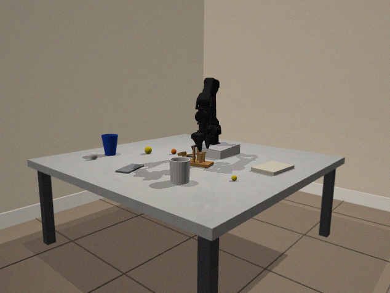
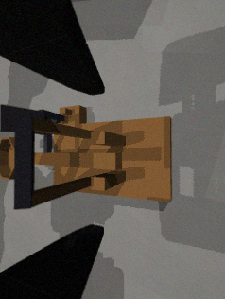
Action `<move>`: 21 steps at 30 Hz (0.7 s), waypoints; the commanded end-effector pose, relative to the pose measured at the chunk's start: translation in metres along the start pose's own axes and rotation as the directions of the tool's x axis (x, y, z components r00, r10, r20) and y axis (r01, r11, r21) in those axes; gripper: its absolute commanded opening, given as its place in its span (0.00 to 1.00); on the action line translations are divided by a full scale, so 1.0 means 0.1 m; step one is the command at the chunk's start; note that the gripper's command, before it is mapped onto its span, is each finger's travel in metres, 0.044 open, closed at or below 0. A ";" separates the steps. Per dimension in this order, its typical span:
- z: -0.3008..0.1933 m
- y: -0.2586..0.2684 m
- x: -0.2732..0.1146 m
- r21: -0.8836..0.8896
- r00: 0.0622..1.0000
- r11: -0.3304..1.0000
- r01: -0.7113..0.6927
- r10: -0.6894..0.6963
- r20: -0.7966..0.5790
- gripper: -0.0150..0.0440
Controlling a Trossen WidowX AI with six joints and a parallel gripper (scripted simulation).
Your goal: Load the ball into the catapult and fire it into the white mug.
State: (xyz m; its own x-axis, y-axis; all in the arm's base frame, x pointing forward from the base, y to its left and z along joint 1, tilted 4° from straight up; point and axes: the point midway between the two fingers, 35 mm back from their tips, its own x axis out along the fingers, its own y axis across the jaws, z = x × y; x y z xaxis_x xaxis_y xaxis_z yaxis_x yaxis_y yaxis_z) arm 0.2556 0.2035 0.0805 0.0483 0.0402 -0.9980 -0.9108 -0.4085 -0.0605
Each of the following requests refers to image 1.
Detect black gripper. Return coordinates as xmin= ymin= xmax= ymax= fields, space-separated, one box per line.
xmin=191 ymin=121 xmax=214 ymax=152

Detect beige flat rectangular block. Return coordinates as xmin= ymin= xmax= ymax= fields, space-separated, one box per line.
xmin=251 ymin=161 xmax=294 ymax=176

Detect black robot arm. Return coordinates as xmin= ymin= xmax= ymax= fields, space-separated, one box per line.
xmin=195 ymin=78 xmax=221 ymax=145

